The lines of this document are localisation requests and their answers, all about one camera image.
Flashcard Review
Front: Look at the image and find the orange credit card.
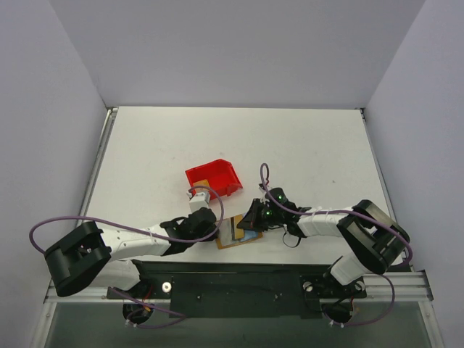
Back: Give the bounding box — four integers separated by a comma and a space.
231, 215, 245, 241
194, 179, 210, 189

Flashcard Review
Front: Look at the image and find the red plastic bin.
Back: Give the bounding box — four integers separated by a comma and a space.
185, 159, 243, 196

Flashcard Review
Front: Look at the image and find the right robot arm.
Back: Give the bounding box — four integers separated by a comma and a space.
237, 188, 411, 297

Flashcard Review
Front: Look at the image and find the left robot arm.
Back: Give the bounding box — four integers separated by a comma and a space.
44, 207, 222, 299

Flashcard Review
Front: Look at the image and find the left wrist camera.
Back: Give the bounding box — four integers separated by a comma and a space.
187, 188, 210, 212

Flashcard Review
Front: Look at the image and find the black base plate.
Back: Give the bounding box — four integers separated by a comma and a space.
126, 260, 367, 319

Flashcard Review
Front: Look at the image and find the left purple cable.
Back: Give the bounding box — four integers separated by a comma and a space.
28, 186, 224, 329

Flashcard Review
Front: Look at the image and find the aluminium frame rail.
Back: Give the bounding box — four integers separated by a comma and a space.
43, 271, 434, 304

